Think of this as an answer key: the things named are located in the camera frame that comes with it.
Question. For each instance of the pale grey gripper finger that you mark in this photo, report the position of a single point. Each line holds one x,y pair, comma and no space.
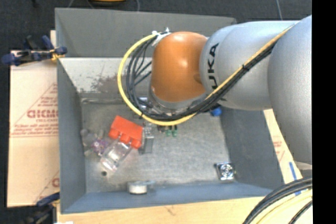
148,144

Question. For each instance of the grey metal bin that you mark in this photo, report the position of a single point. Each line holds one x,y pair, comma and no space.
183,160

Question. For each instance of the clear plastic bottle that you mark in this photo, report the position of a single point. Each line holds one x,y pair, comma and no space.
115,154

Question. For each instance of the red toy brick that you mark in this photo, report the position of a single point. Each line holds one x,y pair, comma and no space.
126,128

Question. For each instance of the brown cardboard board, red print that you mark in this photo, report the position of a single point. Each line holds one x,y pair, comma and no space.
31,144

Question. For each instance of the shiny square metal piece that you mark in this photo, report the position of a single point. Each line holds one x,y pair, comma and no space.
225,171

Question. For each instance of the clear toy with purple parts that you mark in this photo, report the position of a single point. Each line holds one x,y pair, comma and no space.
94,143

